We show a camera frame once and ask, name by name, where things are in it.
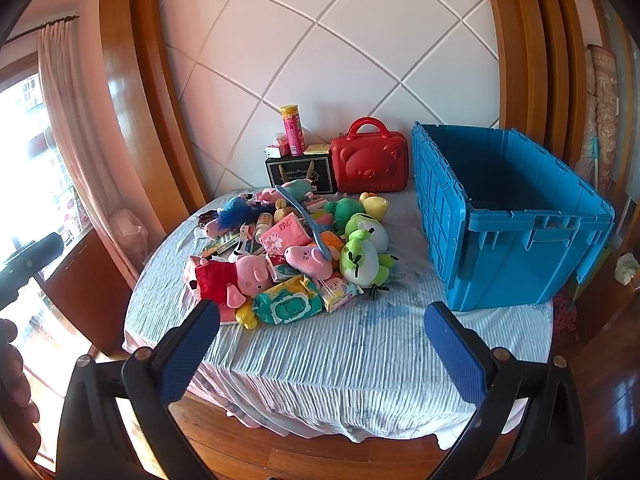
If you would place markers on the black gift box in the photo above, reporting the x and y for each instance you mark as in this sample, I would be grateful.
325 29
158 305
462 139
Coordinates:
300 172

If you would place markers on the white crumpled cloth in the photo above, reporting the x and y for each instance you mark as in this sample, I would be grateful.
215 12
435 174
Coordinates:
626 267

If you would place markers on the teal dress pig plush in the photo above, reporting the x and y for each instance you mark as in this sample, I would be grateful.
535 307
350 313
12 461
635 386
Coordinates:
295 189

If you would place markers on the small beige bear plush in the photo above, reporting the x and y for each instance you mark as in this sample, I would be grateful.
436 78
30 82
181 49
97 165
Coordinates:
282 208

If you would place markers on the person's left hand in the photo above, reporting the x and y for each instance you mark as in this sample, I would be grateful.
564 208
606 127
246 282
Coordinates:
15 390

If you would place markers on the rolled patterned carpet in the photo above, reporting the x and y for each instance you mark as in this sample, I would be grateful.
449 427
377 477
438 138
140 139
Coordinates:
605 110

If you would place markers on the small pink plush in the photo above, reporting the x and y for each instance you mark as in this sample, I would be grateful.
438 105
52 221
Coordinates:
212 227

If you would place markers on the blue fuzzy plush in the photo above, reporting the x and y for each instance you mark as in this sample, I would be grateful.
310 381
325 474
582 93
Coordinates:
235 210

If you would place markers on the green white frog plush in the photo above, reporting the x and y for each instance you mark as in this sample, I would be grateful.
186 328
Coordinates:
365 225

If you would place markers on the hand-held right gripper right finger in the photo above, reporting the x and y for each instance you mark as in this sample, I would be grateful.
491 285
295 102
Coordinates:
455 355

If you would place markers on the blue plastic stick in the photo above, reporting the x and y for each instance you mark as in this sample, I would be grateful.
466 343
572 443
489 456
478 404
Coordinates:
312 225

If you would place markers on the green toothpaste box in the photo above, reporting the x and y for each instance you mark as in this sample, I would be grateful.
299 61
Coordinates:
220 248

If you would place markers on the lime green frog plush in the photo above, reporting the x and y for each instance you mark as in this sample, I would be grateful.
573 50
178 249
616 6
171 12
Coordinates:
357 260

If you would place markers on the pink curtain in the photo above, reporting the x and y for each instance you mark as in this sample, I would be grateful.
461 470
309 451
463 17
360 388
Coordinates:
75 120

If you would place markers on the small yellow plush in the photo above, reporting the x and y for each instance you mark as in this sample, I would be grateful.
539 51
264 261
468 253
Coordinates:
246 316

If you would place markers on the yellow pink snack can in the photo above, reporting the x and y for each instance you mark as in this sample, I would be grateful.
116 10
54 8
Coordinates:
292 132

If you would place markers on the blue plastic crate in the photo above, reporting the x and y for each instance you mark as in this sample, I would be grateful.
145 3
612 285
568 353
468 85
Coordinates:
500 250

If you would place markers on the pink flower tissue pack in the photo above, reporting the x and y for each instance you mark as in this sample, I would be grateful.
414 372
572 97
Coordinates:
285 235

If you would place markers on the dark green plush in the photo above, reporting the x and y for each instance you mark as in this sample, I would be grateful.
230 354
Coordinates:
345 208

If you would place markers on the pink plastic bag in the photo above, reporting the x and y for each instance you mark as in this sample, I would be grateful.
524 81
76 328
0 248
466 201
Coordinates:
127 232

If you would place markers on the black white spotted toy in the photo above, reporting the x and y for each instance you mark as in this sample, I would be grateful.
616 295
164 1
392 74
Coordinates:
245 247

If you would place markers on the flat yellow box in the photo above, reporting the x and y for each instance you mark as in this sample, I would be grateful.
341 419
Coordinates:
316 149

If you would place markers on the orange dress pig plush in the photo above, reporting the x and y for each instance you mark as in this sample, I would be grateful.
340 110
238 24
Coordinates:
307 259

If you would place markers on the pink green tissue pack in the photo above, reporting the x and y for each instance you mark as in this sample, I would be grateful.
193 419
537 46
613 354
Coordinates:
337 292

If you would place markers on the yellow duck plush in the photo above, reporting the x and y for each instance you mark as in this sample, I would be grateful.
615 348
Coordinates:
377 205

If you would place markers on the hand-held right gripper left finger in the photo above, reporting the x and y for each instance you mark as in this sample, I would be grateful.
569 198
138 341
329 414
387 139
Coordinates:
187 355

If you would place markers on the low wooden cabinet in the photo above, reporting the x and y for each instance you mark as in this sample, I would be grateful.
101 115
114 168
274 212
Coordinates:
85 285

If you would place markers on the small red white box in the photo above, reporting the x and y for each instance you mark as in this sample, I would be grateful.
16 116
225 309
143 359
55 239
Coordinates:
277 150

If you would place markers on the green wet wipes pack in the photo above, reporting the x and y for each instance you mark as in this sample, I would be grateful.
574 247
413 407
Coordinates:
287 305

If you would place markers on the red dress pig plush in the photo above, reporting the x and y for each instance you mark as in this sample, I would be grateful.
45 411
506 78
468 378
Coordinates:
215 275

